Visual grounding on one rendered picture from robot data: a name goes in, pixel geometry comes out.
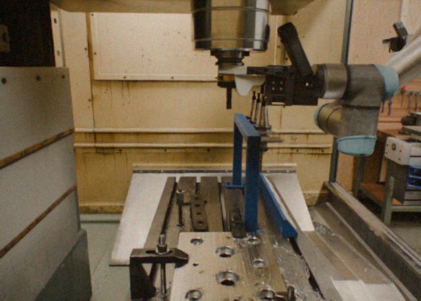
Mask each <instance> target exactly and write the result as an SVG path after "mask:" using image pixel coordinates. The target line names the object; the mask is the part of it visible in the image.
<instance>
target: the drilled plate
mask: <svg viewBox="0 0 421 301"><path fill-rule="evenodd" d="M248 235H249V236H251V237H252V238H250V237H249V236H248ZM198 236H199V238H198ZM232 236H233V235H232V232H211V233H180V236H179V241H178V249H180V250H183V251H184V252H186V254H189V255H190V254H191V257H189V261H187V262H182V263H175V268H174V277H173V281H172V286H171V291H170V299H169V301H191V299H193V301H195V299H196V300H199V301H239V299H240V301H251V299H250V300H249V297H250V298H252V299H253V300H255V301H266V300H267V301H274V297H275V293H276V292H287V288H286V285H285V282H284V279H283V277H282V274H281V273H280V269H279V267H278V263H277V261H276V258H275V255H274V253H273V249H272V246H271V244H270V243H269V240H268V237H267V234H266V232H245V235H244V237H247V236H248V239H244V238H243V239H244V241H245V242H247V243H245V242H244V241H243V239H242V238H241V239H242V241H237V239H236V240H235V241H234V240H233V239H234V238H236V237H232ZM200 237H202V238H205V240H204V239H201V238H200ZM226 237H228V238H226ZM232 238H233V239H232ZM225 239H226V240H225ZM260 239H261V241H260ZM190 240H191V241H190ZM203 241H204V242H203ZM236 241H237V242H236ZM235 242H236V243H235ZM248 243H250V244H252V243H253V244H252V245H250V244H248ZM199 244H200V245H199ZM254 244H259V245H254ZM197 245H198V246H197ZM224 245H227V246H224ZM230 245H231V246H230ZM217 246H219V247H218V248H216V247H217ZM238 246H239V247H238ZM234 247H236V248H234ZM237 248H239V249H237ZM233 249H234V250H233ZM235 250H237V251H235ZM238 251H239V252H238ZM242 254H243V255H242ZM263 257H264V258H265V259H264V258H263ZM190 258H192V259H190ZM251 260H253V261H251ZM265 260H266V262H265ZM252 265H253V266H252ZM267 265H268V266H267ZM221 266H222V268H221ZM223 267H224V268H223ZM257 268H258V269H257ZM264 268H265V269H264ZM221 269H222V270H221ZM226 269H230V270H229V271H226ZM231 269H232V271H231ZM199 270H200V271H201V270H202V271H203V270H204V271H203V272H199ZM219 270H221V271H222V272H220V273H219V272H218V273H217V271H219ZM233 270H234V271H233ZM236 270H237V271H238V272H239V273H238V274H237V271H236ZM251 270H252V271H253V272H252V271H251ZM216 273H217V275H216ZM259 273H260V274H259ZM212 274H214V275H212ZM257 274H259V275H260V276H258V277H257ZM262 274H264V276H262ZM270 274H271V279H270V281H268V280H269V278H270V276H269V275H270ZM242 275H243V276H242ZM240 276H241V277H242V278H241V277H240ZM260 277H261V278H260ZM215 279H217V280H216V281H215ZM240 279H241V280H240ZM242 281H243V282H244V284H243V282H242ZM260 281H261V282H260ZM239 282H240V284H238V283H239ZM255 282H258V284H257V283H256V284H253V283H255ZM259 282H260V283H259ZM262 282H264V283H262ZM218 283H219V284H218ZM236 283H237V284H236ZM235 284H236V285H235ZM232 285H235V287H233V286H232ZM267 285H270V286H271V288H272V287H273V288H272V289H271V290H270V289H267V287H266V286H267ZM259 286H260V288H259ZM197 287H201V288H200V290H199V289H198V290H195V289H197ZM202 287H203V288H202ZM226 287H227V288H226ZM265 287H266V288H265ZM262 288H263V289H262ZM259 289H260V290H259ZM274 289H275V290H276V291H275V292H274ZM256 291H257V292H259V294H257V295H255V294H252V293H255V292H256ZM203 292H206V293H203ZM236 294H237V296H240V295H242V296H241V298H239V297H237V296H235V295H236ZM258 295H259V296H258ZM202 296H204V297H203V298H201V297H202ZM260 296H262V298H264V300H263V299H262V300H260ZM184 297H186V299H184ZM224 297H228V298H229V299H225V298H224ZM236 297H237V298H236ZM200 298H201V299H200ZM223 298H224V299H223Z"/></svg>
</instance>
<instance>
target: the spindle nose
mask: <svg viewBox="0 0 421 301"><path fill-rule="evenodd" d="M190 8H191V49H192V51H193V52H194V53H211V52H218V53H219V52H240V53H250V54H257V53H267V52H268V44H269V43H270V21H271V20H272V16H271V15H270V14H272V0H190Z"/></svg>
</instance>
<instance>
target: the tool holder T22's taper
mask: <svg viewBox="0 0 421 301"><path fill-rule="evenodd" d="M256 126H263V127H265V126H269V121H268V108H267V106H260V109H259V112H258V116H257V123H256Z"/></svg>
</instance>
